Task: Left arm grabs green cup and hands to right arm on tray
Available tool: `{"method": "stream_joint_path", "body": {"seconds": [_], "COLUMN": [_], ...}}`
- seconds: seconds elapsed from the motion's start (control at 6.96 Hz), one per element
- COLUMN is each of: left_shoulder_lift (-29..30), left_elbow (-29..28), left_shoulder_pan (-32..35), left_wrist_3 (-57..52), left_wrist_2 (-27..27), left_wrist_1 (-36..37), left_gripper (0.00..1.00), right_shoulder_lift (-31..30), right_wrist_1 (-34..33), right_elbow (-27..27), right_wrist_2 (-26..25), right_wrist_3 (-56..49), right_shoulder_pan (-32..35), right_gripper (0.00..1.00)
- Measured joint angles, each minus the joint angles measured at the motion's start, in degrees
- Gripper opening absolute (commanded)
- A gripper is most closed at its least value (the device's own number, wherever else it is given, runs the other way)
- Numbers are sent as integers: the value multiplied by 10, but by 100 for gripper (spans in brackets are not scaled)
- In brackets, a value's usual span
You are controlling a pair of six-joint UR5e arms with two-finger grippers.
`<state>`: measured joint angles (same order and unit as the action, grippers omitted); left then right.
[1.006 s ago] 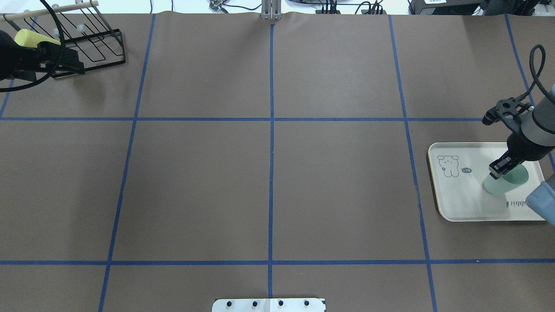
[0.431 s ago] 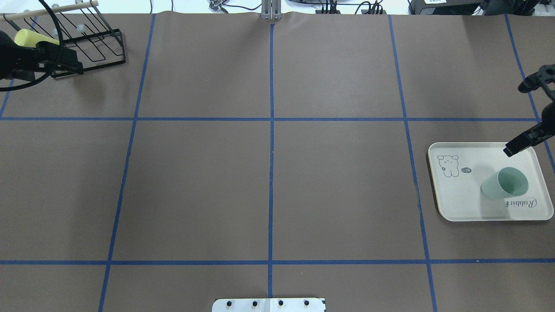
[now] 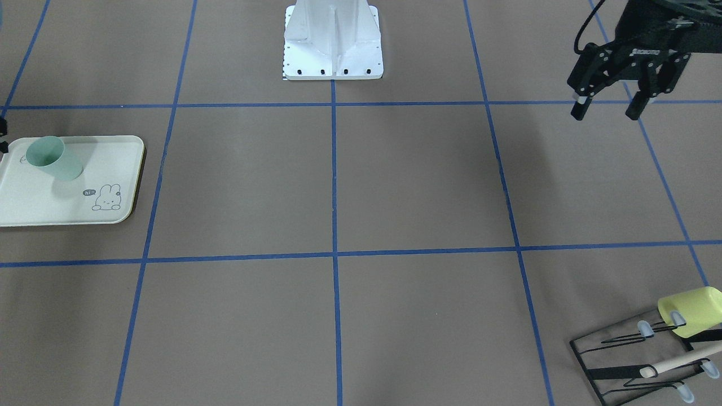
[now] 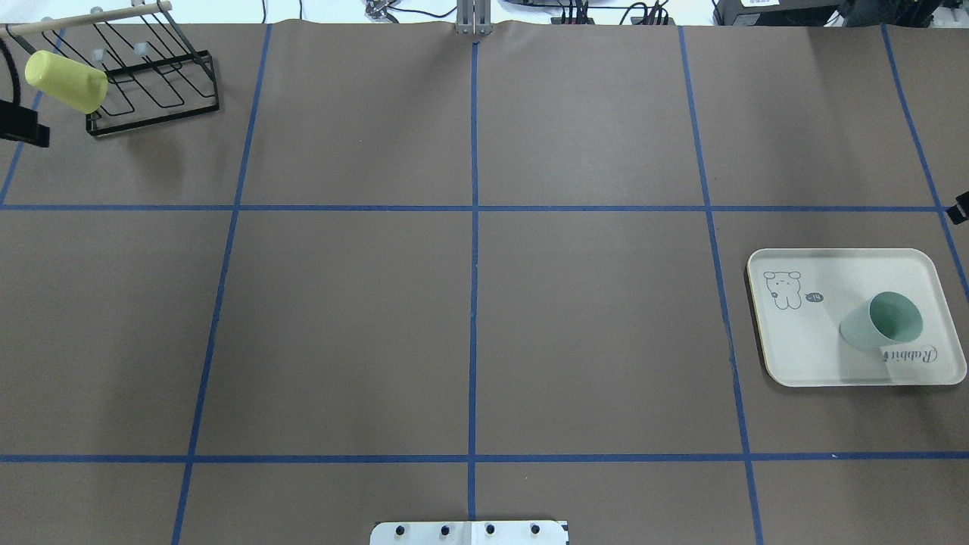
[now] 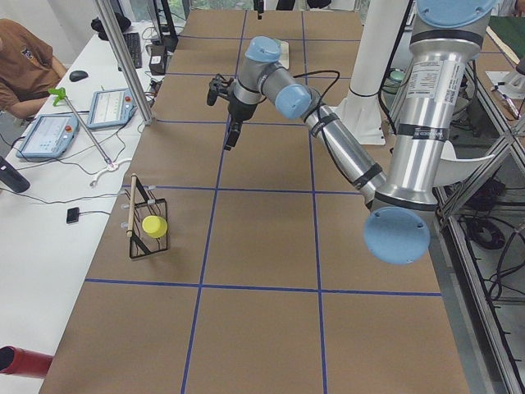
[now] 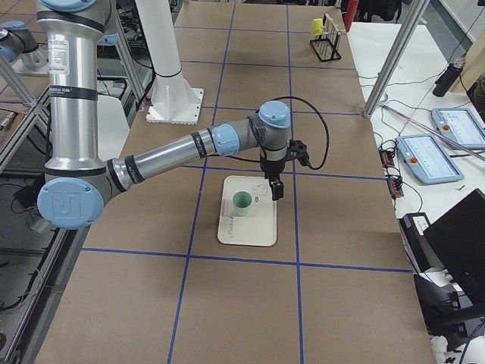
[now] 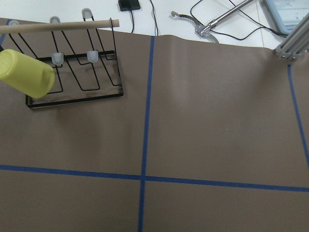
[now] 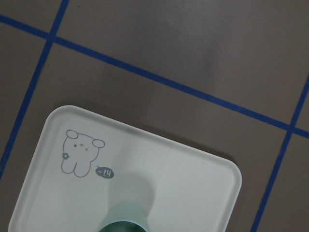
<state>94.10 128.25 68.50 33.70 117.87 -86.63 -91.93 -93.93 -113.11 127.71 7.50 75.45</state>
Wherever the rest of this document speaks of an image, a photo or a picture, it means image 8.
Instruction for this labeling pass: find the pale green cup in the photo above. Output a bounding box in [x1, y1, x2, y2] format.
[99, 202, 150, 232]

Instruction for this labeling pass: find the cream rabbit tray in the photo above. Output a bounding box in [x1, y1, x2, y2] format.
[8, 106, 242, 232]

